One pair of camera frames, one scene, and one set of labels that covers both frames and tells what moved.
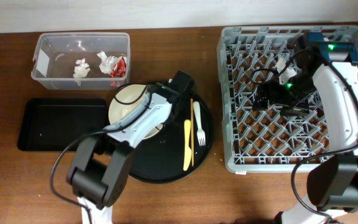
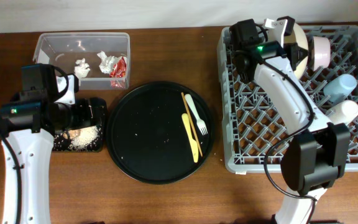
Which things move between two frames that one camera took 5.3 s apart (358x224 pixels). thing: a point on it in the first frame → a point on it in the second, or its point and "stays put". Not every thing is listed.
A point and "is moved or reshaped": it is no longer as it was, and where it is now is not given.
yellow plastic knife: [188, 150] → [194, 144]
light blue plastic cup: [316, 37] is moved or reshaped
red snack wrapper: [119, 69] stays put
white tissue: [81, 70] stays put
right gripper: [298, 108] → [300, 53]
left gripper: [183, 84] → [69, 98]
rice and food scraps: [128, 108] → [79, 139]
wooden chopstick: [192, 132] → [183, 94]
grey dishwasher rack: [260, 140] stays put
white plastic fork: [200, 132] is moved or reshaped
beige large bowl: [125, 98] → [298, 37]
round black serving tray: [179, 149] stays put
